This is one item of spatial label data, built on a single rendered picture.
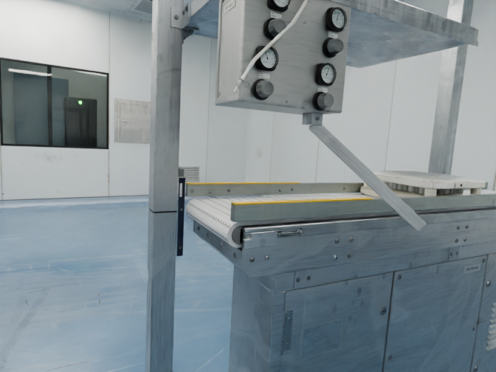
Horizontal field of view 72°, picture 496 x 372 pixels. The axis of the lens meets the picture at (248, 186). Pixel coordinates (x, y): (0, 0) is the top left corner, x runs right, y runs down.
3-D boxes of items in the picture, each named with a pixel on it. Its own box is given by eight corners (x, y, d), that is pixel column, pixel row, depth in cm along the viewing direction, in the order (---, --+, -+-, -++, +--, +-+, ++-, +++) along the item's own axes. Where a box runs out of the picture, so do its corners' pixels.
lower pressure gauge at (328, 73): (319, 83, 60) (321, 60, 59) (314, 84, 61) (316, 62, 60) (336, 85, 61) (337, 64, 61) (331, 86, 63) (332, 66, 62)
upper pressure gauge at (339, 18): (330, 26, 59) (331, 4, 59) (325, 29, 60) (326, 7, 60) (346, 31, 61) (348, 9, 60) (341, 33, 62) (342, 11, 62)
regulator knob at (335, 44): (331, 53, 59) (333, 26, 58) (322, 56, 61) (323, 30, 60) (345, 56, 60) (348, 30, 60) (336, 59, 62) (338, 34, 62)
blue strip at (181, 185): (176, 256, 86) (179, 178, 84) (176, 255, 87) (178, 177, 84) (183, 255, 87) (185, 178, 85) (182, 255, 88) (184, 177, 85)
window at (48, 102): (0, 145, 465) (-3, 57, 450) (0, 145, 466) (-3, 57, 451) (108, 149, 539) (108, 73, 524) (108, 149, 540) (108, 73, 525)
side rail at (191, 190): (187, 196, 84) (187, 184, 84) (184, 195, 86) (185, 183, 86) (487, 189, 146) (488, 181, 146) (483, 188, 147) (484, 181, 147)
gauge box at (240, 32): (238, 101, 55) (246, -33, 52) (214, 105, 64) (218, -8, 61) (342, 113, 65) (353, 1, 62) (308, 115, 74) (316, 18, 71)
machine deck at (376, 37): (245, -27, 52) (246, -55, 52) (176, 35, 85) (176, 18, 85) (477, 46, 81) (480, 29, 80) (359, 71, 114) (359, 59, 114)
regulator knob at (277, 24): (270, 35, 53) (272, 4, 53) (263, 38, 55) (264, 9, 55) (288, 38, 55) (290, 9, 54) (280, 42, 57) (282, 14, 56)
